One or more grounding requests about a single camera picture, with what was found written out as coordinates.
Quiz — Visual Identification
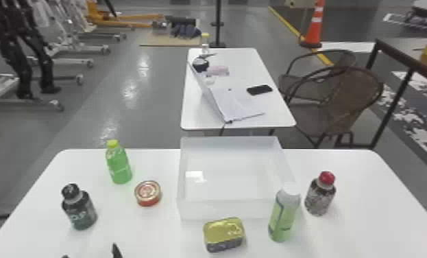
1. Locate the yellow can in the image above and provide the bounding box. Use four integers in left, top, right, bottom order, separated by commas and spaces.
202, 216, 247, 253

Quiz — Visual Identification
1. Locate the small clear bottle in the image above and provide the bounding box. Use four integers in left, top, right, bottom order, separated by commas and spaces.
199, 32, 212, 56

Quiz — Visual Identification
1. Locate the clear box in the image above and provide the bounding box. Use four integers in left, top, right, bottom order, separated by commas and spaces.
175, 135, 296, 222

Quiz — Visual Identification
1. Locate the black phone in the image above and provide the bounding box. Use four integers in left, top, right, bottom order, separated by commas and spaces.
246, 84, 274, 97

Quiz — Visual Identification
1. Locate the black post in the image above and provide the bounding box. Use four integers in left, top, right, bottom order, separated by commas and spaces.
209, 0, 228, 49

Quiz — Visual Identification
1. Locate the yellow pallet jack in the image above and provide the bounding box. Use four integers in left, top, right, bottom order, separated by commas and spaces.
86, 0, 164, 30

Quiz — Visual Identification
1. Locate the brown wire chair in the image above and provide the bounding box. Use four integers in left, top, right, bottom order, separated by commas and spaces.
278, 49, 385, 149

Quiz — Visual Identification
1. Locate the orange cone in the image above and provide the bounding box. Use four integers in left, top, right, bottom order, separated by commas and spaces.
299, 0, 326, 50

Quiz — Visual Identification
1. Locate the dark green bottle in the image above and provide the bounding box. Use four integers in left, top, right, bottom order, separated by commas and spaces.
60, 183, 99, 231

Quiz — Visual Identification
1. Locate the white laptop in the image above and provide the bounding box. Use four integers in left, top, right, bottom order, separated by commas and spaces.
187, 59, 265, 124

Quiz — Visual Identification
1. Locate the grey bottle red cap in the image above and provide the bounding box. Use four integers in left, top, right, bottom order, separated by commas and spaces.
304, 170, 337, 217

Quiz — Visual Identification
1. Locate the red can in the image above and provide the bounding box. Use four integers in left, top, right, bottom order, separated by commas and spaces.
134, 180, 162, 208

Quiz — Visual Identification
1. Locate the light green bottle white cap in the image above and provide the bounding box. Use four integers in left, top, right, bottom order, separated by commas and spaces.
267, 181, 302, 243

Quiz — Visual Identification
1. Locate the white side table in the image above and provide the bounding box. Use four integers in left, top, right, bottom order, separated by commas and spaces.
180, 47, 297, 137

